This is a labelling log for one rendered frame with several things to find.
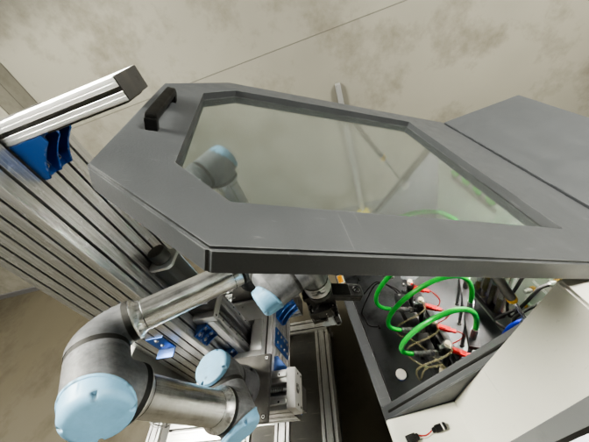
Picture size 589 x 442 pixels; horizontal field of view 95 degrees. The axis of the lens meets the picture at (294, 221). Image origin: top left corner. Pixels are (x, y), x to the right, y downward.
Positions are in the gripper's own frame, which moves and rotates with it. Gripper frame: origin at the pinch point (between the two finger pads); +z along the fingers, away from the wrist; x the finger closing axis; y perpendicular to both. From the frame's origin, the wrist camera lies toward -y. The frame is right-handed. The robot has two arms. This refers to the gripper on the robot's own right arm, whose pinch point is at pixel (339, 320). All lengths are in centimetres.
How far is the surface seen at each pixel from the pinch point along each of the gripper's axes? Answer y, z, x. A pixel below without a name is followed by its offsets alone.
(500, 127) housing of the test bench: -71, -28, -31
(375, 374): -5.2, 26.8, 9.0
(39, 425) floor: 279, 122, -59
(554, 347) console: -36, -22, 29
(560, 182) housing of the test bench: -63, -28, -1
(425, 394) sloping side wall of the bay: -16.7, 14.2, 22.0
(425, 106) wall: -123, 26, -173
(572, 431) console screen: -33, -12, 39
